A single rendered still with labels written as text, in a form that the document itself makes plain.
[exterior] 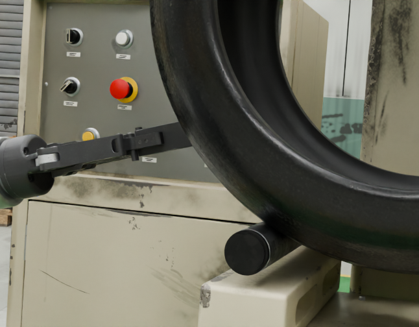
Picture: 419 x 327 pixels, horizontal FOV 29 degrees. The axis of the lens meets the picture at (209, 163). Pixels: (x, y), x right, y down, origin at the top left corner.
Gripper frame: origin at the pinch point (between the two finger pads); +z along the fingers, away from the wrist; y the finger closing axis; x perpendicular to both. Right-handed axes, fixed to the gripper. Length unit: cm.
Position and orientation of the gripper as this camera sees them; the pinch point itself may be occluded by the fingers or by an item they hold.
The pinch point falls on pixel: (167, 137)
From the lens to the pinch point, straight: 93.0
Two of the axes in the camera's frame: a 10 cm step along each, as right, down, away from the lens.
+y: 3.0, -0.3, 9.5
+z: 9.4, -1.8, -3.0
